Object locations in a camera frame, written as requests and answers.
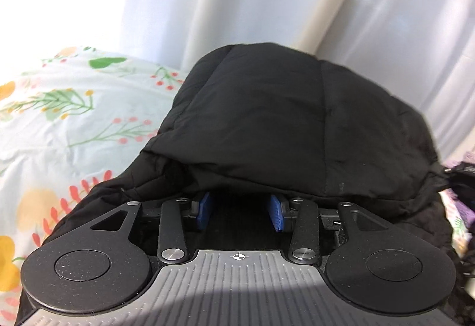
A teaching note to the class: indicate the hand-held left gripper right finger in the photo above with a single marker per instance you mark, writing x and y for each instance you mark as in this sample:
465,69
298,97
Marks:
277,212

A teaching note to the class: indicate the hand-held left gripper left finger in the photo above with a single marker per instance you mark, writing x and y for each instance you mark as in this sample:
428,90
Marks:
203,211

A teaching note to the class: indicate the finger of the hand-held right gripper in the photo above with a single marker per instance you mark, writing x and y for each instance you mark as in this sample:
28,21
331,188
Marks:
460,168

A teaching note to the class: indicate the black puffer jacket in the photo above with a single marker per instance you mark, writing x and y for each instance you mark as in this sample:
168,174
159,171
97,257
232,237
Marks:
282,118

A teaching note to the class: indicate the floral bed sheet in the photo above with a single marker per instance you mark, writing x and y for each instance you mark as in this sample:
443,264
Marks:
74,118

